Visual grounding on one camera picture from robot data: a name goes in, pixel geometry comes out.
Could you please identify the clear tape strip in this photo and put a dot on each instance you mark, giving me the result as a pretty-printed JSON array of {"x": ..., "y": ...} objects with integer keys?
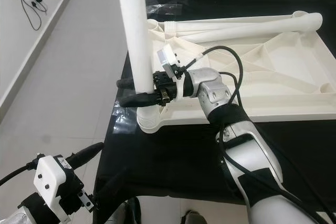
[{"x": 157, "y": 9}]

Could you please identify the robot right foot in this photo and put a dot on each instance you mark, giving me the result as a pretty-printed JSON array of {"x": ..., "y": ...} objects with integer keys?
[{"x": 194, "y": 218}]

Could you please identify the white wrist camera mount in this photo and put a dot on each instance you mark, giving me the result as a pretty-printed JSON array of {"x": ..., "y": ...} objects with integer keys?
[
  {"x": 51, "y": 179},
  {"x": 167, "y": 59}
]

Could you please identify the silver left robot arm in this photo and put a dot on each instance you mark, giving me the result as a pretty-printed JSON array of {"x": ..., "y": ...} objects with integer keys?
[{"x": 31, "y": 216}]

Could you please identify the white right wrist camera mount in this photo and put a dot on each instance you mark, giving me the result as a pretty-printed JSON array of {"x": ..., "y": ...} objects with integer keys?
[{"x": 167, "y": 59}]

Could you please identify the white plastic table top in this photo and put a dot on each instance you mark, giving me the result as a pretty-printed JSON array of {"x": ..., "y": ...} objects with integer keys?
[{"x": 283, "y": 87}]

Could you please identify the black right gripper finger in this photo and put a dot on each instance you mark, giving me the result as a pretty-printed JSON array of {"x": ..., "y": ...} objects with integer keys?
[
  {"x": 139, "y": 99},
  {"x": 126, "y": 83}
]

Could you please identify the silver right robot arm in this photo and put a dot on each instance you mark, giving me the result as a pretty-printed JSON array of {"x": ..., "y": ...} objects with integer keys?
[{"x": 212, "y": 90}]

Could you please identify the black tablecloth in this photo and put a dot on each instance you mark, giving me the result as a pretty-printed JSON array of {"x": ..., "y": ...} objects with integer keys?
[{"x": 189, "y": 166}]

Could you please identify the white plastic table leg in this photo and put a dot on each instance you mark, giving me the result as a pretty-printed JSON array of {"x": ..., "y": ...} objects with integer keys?
[
  {"x": 268, "y": 29},
  {"x": 215, "y": 24},
  {"x": 134, "y": 24}
]

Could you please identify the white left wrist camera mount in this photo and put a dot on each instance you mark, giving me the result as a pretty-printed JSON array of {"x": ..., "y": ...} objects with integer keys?
[{"x": 51, "y": 179}]

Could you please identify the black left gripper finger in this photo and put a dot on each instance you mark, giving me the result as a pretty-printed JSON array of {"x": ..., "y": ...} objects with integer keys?
[
  {"x": 110, "y": 188},
  {"x": 86, "y": 153}
]

